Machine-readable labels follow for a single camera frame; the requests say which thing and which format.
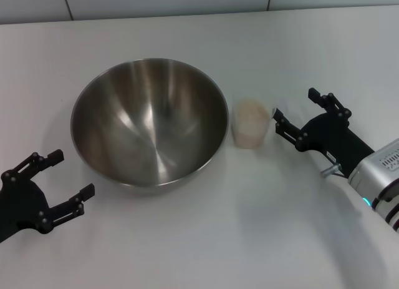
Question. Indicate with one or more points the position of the stainless steel mixing bowl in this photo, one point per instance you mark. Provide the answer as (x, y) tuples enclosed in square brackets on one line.
[(149, 123)]

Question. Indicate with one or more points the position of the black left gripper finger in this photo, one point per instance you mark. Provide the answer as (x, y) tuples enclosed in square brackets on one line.
[(67, 209), (37, 161)]

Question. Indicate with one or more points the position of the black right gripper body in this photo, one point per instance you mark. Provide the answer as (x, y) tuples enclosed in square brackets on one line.
[(333, 136)]

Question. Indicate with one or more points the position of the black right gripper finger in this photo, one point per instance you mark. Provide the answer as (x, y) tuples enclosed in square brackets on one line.
[(288, 128), (333, 103)]

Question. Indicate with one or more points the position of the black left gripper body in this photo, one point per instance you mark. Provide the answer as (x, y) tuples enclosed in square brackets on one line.
[(22, 204)]

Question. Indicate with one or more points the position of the clear plastic measuring cup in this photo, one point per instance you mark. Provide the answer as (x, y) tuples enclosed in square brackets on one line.
[(249, 137)]

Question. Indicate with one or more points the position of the white rice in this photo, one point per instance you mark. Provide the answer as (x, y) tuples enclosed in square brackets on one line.
[(251, 112)]

